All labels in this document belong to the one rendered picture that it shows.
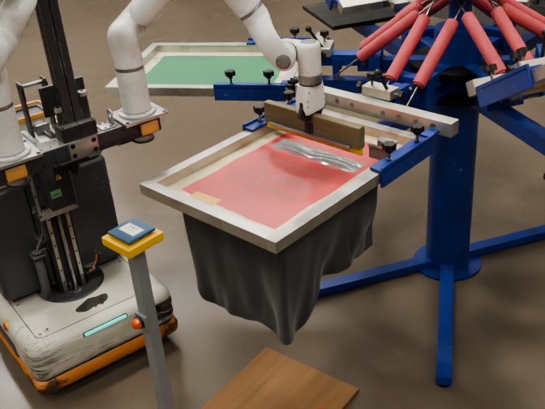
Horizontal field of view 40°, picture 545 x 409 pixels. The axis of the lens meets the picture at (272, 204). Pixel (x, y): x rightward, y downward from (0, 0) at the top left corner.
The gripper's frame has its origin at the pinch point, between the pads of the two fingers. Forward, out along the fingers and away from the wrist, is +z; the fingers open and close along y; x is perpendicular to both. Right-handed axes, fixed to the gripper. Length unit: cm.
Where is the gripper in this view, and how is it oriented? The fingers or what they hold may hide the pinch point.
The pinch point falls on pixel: (312, 125)
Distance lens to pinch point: 247.9
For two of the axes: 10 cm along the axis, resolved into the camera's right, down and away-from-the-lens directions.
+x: 7.4, 2.9, -6.1
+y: -6.7, 4.1, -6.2
